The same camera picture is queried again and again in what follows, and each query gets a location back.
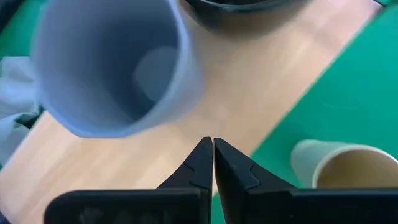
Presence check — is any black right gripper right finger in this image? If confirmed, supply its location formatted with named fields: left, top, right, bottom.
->
left=213, top=137, right=297, bottom=224

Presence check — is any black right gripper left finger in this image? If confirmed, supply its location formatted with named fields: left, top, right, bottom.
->
left=156, top=136, right=214, bottom=190

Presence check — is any blue-grey mug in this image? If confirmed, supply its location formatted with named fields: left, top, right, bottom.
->
left=30, top=0, right=205, bottom=139

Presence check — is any cream paper cup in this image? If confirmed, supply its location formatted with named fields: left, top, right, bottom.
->
left=290, top=138, right=398, bottom=190

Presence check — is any grey cloth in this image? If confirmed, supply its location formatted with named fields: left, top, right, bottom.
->
left=0, top=55, right=45, bottom=166

